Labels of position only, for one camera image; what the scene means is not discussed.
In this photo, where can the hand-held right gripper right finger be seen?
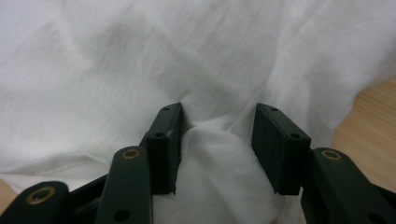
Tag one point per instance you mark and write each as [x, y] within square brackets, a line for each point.
[280, 155]

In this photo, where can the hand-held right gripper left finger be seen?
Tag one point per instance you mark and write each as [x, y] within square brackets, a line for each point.
[163, 155]

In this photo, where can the white dress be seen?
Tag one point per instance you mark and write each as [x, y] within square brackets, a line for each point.
[124, 62]

